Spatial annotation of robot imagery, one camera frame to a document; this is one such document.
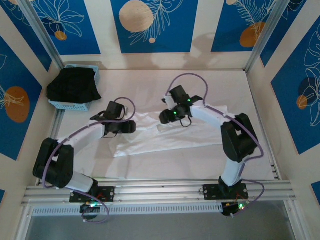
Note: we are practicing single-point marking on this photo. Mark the white t-shirt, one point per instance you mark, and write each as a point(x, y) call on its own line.
point(175, 140)

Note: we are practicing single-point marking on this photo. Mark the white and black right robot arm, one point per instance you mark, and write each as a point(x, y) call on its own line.
point(207, 115)

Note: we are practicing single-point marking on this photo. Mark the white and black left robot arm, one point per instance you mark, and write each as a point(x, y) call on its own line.
point(82, 135)

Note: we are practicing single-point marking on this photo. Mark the light blue perforated basket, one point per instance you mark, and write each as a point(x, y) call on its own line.
point(75, 107)

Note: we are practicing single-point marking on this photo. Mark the black cloth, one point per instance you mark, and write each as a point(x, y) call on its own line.
point(72, 85)

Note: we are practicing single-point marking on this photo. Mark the black controller board with LED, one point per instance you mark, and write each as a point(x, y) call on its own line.
point(233, 208)
point(88, 208)

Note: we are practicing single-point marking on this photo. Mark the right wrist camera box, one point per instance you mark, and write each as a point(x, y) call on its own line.
point(169, 101)

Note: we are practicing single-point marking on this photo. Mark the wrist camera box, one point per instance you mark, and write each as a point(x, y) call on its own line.
point(169, 101)
point(126, 110)

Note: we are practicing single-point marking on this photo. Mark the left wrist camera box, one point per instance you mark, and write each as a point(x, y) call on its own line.
point(126, 110)

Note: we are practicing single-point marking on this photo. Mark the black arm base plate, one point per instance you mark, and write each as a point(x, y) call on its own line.
point(212, 192)
point(107, 193)

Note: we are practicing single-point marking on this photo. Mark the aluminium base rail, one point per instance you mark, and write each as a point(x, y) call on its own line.
point(155, 190)

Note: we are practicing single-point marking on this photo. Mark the aluminium frame post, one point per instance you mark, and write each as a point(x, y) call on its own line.
point(42, 35)
point(265, 35)

